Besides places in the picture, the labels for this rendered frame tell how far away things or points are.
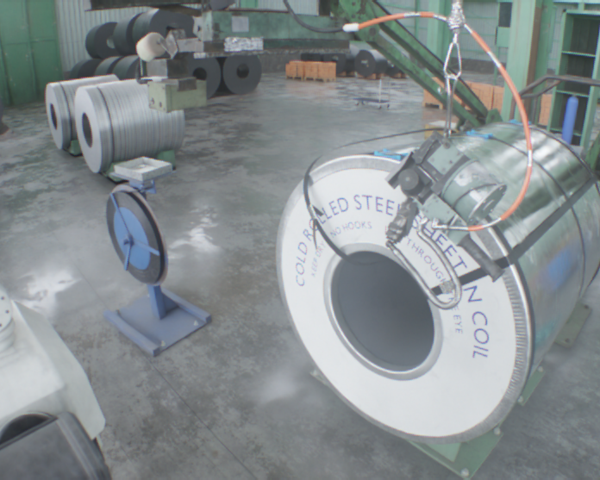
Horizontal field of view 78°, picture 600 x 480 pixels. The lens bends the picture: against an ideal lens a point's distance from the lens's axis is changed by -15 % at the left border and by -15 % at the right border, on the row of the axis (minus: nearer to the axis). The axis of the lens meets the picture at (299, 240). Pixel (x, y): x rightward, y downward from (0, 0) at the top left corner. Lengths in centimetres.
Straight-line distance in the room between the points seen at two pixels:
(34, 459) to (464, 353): 128
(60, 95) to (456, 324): 749
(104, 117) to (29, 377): 532
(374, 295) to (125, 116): 455
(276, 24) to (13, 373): 148
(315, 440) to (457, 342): 98
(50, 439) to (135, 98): 568
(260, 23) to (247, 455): 186
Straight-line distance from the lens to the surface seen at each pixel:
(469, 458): 220
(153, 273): 261
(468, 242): 110
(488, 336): 141
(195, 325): 288
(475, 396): 156
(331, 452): 213
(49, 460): 48
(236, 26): 162
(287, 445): 215
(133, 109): 593
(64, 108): 800
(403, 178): 118
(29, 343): 64
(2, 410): 58
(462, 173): 109
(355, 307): 190
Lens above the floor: 172
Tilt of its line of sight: 26 degrees down
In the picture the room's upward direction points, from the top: straight up
